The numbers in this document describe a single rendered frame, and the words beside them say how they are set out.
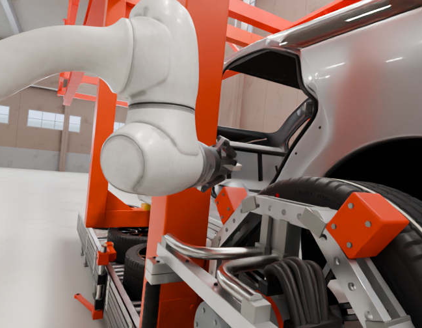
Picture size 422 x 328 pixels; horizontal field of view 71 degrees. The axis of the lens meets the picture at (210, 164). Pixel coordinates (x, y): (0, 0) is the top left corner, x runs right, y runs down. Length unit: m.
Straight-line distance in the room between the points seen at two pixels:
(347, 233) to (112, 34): 0.47
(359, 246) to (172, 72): 0.39
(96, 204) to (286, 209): 2.37
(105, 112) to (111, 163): 2.48
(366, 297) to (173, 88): 0.43
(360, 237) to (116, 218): 2.57
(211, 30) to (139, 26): 0.66
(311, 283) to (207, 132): 0.64
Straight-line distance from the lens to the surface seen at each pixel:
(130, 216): 2.96
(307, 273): 0.50
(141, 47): 0.42
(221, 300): 0.51
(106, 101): 2.88
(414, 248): 0.61
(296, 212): 0.63
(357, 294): 0.56
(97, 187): 2.86
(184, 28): 0.46
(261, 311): 0.45
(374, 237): 0.54
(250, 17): 4.54
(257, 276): 0.91
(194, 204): 0.99
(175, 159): 0.40
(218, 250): 0.64
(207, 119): 1.00
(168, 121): 0.41
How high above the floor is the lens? 1.19
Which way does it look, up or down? level
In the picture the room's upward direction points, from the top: 5 degrees clockwise
